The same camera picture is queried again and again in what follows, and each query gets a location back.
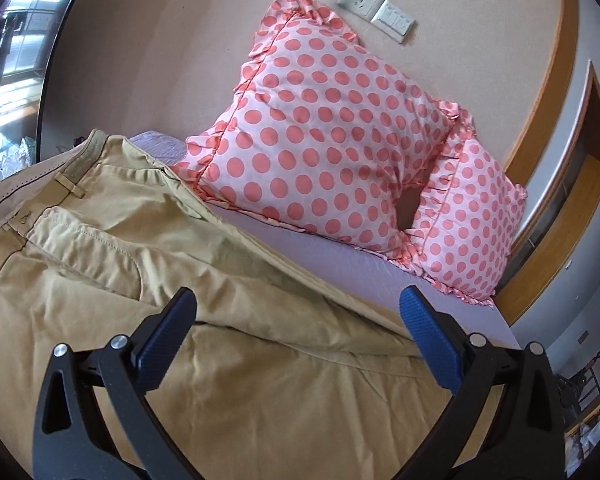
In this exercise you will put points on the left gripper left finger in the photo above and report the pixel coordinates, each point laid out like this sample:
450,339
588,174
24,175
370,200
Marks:
93,420

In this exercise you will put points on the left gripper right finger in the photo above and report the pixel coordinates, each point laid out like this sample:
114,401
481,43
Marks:
504,419

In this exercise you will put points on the khaki tan pants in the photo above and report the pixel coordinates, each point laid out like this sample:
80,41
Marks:
282,376

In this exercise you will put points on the small pink polka-dot pillow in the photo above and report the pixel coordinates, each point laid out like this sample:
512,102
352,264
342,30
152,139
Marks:
469,211

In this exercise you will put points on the lavender bed sheet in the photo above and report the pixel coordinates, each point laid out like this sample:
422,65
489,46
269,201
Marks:
367,276

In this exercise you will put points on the large pink polka-dot pillow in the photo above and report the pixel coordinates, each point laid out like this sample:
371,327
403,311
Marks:
321,135

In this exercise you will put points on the wooden door frame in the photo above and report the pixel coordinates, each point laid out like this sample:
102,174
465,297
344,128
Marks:
558,279

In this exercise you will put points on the white wall light switch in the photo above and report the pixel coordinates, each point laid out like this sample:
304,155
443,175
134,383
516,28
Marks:
392,21

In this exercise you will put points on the black framed wall mirror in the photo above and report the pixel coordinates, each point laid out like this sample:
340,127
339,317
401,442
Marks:
29,31

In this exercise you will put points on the white wall power socket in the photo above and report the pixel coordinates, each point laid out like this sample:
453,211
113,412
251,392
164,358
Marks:
365,9

